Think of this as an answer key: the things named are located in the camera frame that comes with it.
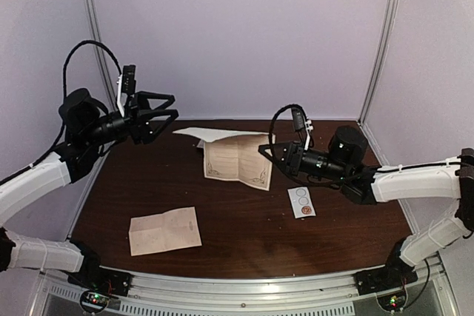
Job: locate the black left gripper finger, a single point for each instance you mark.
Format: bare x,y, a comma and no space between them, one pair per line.
144,98
151,131

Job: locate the aluminium front table rail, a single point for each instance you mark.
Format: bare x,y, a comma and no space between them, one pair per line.
332,294

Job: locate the left green circuit board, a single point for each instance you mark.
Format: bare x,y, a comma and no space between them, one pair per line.
91,301

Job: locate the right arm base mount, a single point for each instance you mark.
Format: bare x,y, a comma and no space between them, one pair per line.
382,279

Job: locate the aluminium corner post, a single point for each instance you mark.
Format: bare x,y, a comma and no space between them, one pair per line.
380,56
93,24

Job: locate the white seal sticker strip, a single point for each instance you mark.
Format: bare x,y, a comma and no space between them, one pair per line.
301,203

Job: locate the aluminium right corner post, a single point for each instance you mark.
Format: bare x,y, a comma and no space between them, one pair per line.
380,56

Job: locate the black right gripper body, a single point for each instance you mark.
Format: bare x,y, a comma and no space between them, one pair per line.
298,148

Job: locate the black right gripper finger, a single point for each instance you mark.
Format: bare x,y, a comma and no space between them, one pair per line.
283,164
279,147

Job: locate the folded beige paper sheet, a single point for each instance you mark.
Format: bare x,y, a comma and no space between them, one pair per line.
168,231

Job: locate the beige ornate letter sheet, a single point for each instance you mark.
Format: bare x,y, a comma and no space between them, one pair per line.
231,155

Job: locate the right green circuit board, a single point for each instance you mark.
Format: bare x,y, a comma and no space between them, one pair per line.
392,302

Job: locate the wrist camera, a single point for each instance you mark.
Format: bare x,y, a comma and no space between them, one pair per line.
303,126
126,88

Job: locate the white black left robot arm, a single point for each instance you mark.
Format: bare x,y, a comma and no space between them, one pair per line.
89,127

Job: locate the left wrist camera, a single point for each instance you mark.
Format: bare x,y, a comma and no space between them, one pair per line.
126,88

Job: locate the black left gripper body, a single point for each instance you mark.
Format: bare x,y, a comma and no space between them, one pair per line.
133,123

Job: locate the green circuit board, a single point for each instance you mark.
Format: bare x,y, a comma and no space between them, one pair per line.
91,301
392,302

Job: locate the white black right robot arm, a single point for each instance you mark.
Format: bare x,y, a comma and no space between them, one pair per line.
341,167

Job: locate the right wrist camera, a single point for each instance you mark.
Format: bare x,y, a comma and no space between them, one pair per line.
303,126

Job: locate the aluminium left corner post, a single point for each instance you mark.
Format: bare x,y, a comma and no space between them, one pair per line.
93,24

